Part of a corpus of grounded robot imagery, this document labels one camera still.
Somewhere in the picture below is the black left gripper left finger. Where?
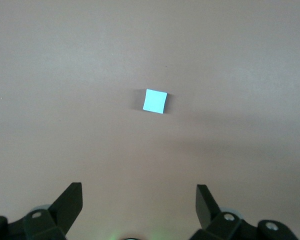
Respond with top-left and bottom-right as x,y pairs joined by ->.
0,182 -> 84,240

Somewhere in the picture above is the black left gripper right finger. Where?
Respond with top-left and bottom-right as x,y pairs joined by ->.
189,184 -> 299,240

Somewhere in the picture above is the light blue foam block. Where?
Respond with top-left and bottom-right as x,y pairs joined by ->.
142,88 -> 169,115

